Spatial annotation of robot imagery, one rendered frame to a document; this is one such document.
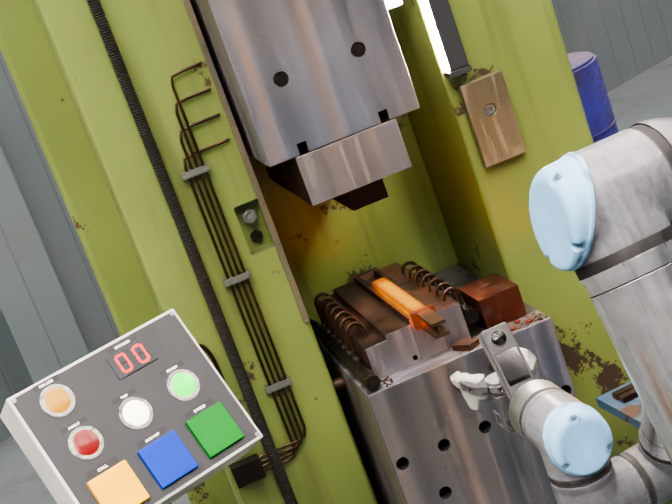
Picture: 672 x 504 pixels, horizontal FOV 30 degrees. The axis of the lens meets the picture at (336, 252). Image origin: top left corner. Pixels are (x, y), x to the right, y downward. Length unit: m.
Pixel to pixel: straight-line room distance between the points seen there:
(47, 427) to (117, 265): 0.80
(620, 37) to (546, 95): 6.43
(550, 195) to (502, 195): 1.16
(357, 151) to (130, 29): 0.47
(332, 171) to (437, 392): 0.45
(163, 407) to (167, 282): 0.33
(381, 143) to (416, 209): 0.56
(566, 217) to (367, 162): 0.98
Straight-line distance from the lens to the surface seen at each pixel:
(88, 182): 2.80
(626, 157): 1.39
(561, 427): 1.73
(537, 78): 2.53
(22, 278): 5.81
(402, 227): 2.83
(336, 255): 2.80
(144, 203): 2.37
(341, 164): 2.28
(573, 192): 1.35
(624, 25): 9.01
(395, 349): 2.37
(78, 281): 6.24
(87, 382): 2.15
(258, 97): 2.23
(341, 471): 2.56
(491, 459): 2.43
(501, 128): 2.49
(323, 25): 2.25
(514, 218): 2.55
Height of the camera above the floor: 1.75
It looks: 14 degrees down
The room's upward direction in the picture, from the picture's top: 20 degrees counter-clockwise
